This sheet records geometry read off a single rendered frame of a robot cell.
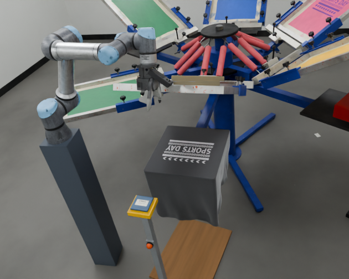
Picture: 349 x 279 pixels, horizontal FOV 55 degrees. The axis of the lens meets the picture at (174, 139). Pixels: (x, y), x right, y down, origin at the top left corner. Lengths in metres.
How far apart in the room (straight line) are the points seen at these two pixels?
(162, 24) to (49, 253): 2.37
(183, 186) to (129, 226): 1.13
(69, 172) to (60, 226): 1.21
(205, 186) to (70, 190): 0.87
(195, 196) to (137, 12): 2.15
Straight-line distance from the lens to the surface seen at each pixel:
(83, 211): 2.40
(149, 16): 3.62
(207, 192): 2.03
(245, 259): 2.74
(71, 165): 2.11
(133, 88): 1.76
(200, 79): 2.25
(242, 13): 3.69
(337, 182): 3.37
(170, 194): 2.13
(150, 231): 1.99
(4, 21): 6.30
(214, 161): 2.05
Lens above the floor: 2.29
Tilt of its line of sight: 36 degrees down
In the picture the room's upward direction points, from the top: 9 degrees counter-clockwise
